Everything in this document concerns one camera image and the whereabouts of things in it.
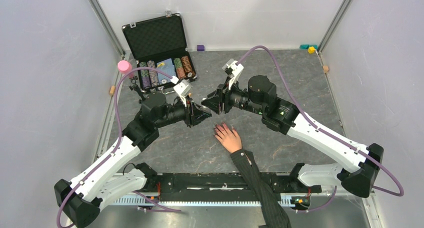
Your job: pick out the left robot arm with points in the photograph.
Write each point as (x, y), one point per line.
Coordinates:
(83, 198)

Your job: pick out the black poker chip case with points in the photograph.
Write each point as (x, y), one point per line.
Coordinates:
(161, 43)

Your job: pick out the tan block left wall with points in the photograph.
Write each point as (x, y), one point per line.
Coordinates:
(112, 90)

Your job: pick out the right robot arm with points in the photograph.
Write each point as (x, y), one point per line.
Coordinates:
(356, 165)

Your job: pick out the yellow cube in corner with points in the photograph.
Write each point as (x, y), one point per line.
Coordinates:
(311, 49)

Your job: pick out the black pinstripe sleeve forearm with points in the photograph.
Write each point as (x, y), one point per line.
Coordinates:
(273, 213)

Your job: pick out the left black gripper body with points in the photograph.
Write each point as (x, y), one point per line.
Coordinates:
(190, 119)

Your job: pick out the teal block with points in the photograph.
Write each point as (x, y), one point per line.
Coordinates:
(307, 46)

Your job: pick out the pink microphone on tripod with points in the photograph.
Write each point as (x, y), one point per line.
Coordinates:
(125, 67)

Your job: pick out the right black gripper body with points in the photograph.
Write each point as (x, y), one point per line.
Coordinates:
(225, 94)

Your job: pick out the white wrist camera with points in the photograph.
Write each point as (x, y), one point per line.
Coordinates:
(181, 88)
(233, 70)

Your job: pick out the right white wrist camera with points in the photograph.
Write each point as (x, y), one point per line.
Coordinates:
(233, 70)

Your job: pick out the mannequin hand with red nails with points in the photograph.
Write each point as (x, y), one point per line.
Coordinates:
(229, 138)

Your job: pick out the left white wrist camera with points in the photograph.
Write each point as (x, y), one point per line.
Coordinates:
(181, 88)

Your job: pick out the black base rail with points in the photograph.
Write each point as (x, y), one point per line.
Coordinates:
(214, 189)

